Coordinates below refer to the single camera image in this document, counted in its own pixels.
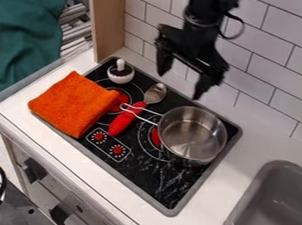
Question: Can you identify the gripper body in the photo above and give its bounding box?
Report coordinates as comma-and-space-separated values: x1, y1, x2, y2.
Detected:
150, 14, 235, 80

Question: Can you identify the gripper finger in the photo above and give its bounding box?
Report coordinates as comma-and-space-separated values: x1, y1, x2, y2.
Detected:
190, 69, 226, 103
153, 45, 176, 78

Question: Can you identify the silver pot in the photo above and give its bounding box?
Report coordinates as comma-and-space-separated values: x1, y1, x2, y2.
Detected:
113, 98, 233, 170

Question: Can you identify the orange cloth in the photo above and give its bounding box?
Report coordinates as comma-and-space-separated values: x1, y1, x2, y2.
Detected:
23, 66, 124, 143

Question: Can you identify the green cloth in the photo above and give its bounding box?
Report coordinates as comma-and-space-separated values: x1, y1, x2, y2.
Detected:
0, 0, 68, 159

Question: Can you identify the white toy mushroom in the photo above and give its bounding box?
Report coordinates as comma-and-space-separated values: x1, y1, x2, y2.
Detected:
105, 57, 138, 86

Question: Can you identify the wooden board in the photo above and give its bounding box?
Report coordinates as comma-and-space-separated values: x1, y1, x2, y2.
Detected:
78, 0, 130, 66

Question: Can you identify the toy stove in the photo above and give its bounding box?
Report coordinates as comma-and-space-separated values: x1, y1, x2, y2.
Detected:
28, 49, 251, 224

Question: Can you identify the toy sink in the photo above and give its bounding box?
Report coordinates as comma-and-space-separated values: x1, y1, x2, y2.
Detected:
221, 154, 302, 225

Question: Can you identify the red handled silver spoon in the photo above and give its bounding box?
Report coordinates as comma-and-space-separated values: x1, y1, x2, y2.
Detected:
106, 78, 169, 143

